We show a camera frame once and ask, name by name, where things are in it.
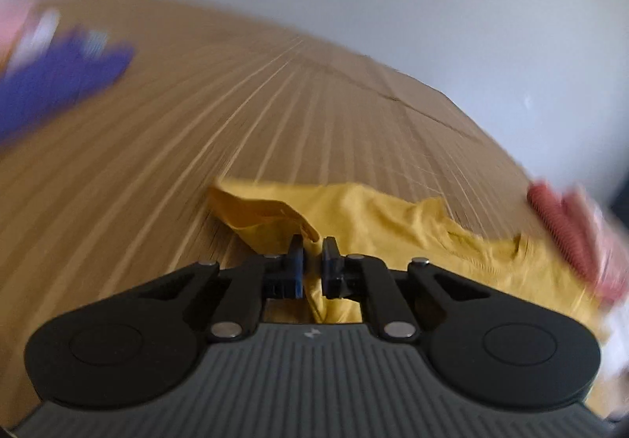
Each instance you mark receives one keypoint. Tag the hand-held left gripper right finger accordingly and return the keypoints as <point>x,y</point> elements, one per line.
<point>329,271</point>

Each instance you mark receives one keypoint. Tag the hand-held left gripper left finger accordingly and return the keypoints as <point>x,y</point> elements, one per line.
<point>296,271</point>

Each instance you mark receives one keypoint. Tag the yellow garment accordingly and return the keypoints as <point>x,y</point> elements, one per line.
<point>393,222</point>

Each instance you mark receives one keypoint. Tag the bamboo bed mat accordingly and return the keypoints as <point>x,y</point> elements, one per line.
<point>196,123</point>

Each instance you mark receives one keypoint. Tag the red striped folded cloth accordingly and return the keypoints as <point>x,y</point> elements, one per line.
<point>555,222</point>

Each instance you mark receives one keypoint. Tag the pink folded garment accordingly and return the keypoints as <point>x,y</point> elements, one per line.
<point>609,246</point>

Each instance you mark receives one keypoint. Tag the white bed sheet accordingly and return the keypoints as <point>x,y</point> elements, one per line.
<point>614,344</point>

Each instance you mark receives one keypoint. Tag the purple garment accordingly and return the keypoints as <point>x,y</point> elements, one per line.
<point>59,84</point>

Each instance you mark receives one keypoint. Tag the light pink garment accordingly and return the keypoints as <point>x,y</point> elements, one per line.
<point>19,25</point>

